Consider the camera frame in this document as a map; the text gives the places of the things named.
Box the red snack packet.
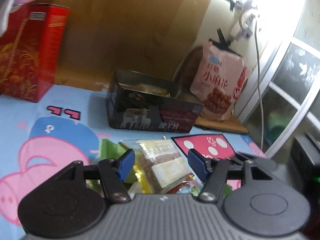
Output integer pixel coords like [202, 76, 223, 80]
[172, 174, 196, 194]

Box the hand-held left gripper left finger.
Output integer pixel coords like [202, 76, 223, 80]
[50, 149, 136, 203]

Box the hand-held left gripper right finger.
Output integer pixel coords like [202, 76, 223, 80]
[187, 149, 280, 203]

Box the wooden headboard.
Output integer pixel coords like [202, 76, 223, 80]
[25, 0, 216, 93]

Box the white frame frosted window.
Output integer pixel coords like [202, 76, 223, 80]
[237, 37, 320, 157]

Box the black tape strip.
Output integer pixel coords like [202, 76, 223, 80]
[216, 28, 233, 48]

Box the red gift box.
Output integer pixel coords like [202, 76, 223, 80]
[0, 3, 70, 103]

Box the pink snack bag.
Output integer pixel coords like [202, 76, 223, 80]
[189, 41, 252, 122]

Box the white cable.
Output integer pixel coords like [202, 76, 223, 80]
[253, 17, 265, 151]

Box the clear cake packet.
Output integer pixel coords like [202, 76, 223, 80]
[119, 139, 194, 194]

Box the cartoon printed blanket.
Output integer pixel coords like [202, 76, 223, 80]
[0, 82, 268, 230]

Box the white power strip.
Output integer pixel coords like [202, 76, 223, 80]
[229, 0, 258, 41]

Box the black printed box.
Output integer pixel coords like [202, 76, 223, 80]
[105, 68, 204, 133]

